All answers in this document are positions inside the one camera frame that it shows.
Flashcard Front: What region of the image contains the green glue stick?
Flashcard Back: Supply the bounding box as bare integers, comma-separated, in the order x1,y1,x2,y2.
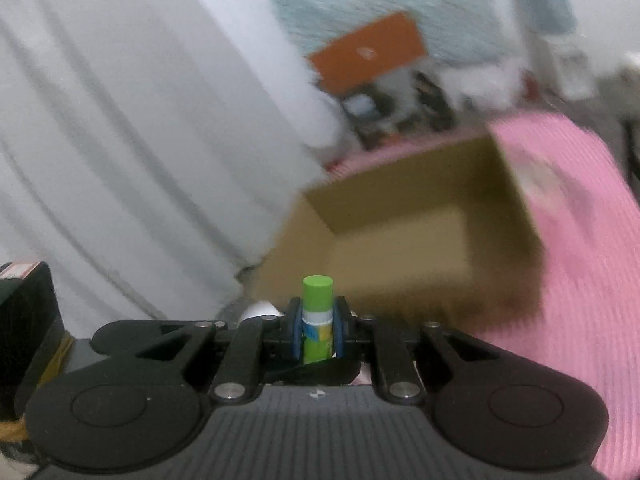
302,274,334,364

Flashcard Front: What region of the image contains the brown cardboard box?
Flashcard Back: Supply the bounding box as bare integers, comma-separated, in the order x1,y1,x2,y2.
252,136,544,331

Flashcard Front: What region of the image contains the white curtain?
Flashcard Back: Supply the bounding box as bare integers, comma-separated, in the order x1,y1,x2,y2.
1,0,342,337

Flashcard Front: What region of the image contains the pink checkered tablecloth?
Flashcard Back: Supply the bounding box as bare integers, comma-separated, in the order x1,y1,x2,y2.
324,112,640,478

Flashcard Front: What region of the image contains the orange board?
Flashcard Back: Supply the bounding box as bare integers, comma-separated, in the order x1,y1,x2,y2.
308,11,427,96

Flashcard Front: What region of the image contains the water dispenser with bottle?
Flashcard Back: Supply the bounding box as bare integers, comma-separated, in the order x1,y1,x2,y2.
515,0,597,101

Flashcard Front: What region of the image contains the blue patterned wall cloth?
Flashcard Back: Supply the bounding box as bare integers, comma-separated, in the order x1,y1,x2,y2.
273,0,511,66

